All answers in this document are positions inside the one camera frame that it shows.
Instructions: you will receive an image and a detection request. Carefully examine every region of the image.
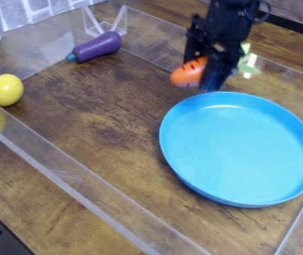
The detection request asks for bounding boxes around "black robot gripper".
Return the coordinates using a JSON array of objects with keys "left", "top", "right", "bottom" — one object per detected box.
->
[{"left": 183, "top": 0, "right": 260, "bottom": 92}]

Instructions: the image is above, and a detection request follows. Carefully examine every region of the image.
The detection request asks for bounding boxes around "orange toy carrot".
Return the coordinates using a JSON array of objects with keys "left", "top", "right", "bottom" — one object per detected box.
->
[{"left": 168, "top": 41, "right": 262, "bottom": 89}]

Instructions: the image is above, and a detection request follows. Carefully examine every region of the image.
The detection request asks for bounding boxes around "blue round plastic tray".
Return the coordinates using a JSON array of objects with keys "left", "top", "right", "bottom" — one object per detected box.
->
[{"left": 159, "top": 92, "right": 303, "bottom": 208}]

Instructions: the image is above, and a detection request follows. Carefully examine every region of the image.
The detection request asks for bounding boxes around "black bar on background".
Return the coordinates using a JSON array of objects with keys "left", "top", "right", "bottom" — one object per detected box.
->
[{"left": 266, "top": 14, "right": 303, "bottom": 34}]

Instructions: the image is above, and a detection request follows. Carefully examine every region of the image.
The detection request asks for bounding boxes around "purple toy eggplant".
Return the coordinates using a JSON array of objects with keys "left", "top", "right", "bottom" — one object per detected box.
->
[{"left": 66, "top": 31, "right": 122, "bottom": 63}]

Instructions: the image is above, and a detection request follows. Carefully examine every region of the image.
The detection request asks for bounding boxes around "yellow toy lemon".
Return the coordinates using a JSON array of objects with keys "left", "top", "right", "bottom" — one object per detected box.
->
[{"left": 0, "top": 74, "right": 24, "bottom": 107}]

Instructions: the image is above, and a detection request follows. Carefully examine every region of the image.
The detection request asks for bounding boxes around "clear acrylic enclosure wall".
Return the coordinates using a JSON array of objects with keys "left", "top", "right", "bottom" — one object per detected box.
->
[{"left": 0, "top": 0, "right": 303, "bottom": 255}]

